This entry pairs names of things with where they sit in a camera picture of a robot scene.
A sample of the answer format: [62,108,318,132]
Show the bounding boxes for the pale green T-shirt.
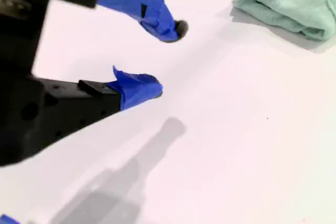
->
[230,0,336,41]

